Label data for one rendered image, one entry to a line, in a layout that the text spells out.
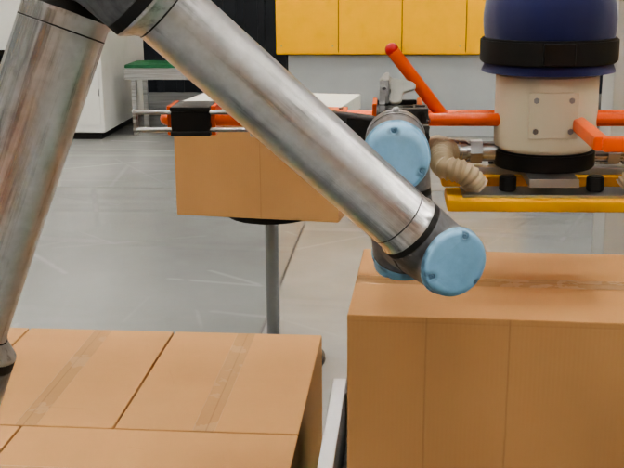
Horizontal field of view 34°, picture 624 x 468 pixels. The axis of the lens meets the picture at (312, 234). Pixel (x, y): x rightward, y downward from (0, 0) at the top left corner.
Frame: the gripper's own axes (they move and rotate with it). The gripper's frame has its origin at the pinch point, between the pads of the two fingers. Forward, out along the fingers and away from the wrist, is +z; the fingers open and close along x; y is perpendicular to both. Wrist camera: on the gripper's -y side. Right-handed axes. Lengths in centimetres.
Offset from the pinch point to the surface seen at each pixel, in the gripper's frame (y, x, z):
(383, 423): 1, -48, -17
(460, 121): 13.0, -0.3, -1.5
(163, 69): -199, -67, 735
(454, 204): 11.7, -11.9, -12.9
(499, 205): 18.7, -12.0, -13.0
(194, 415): -41, -70, 31
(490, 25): 17.4, 15.4, -1.8
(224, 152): -57, -40, 181
